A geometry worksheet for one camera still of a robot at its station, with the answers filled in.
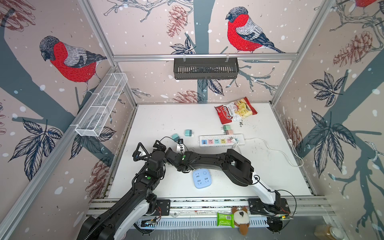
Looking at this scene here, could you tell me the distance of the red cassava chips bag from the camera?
3.59 feet

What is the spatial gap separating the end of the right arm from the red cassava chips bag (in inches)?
Answer: 19.0

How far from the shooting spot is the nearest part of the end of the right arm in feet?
2.17
